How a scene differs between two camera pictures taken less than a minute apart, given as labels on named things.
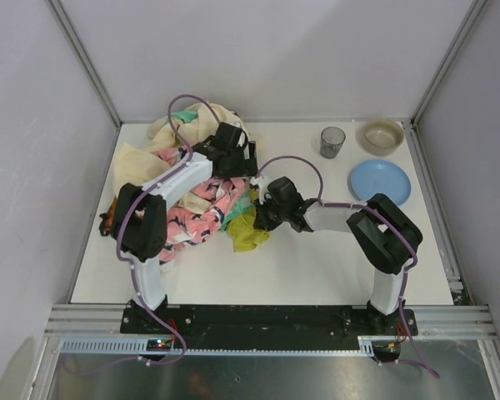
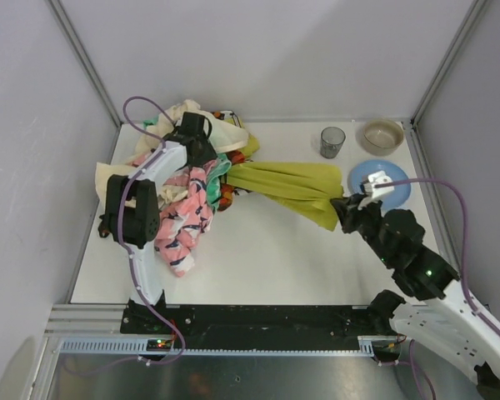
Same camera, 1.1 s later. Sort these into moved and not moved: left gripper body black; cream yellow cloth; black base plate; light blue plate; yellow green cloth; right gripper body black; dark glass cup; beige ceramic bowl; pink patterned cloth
Moved: left gripper body black; pink patterned cloth; cream yellow cloth; yellow green cloth; right gripper body black
Not moved: black base plate; beige ceramic bowl; dark glass cup; light blue plate
